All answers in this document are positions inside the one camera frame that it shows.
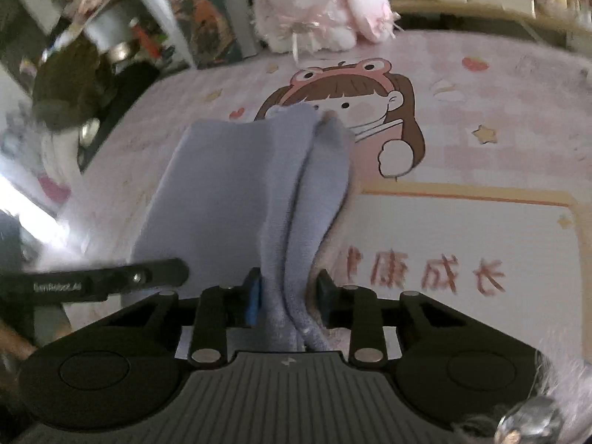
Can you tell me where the brown knit garment pile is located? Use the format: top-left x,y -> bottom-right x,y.
32,34 -> 117,132

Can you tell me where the Harry Potter book box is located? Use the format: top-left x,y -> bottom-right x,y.
169,0 -> 261,68

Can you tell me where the pink white plush bunny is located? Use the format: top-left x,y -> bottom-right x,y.
253,0 -> 398,55

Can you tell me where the purple and brown sweater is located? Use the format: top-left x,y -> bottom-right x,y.
131,103 -> 356,352

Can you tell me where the pink cartoon table mat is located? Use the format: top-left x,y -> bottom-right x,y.
39,31 -> 591,354

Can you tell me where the white metal shelf frame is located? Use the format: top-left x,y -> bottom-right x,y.
110,0 -> 196,68

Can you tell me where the silver metal bowl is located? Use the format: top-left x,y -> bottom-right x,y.
106,42 -> 137,65

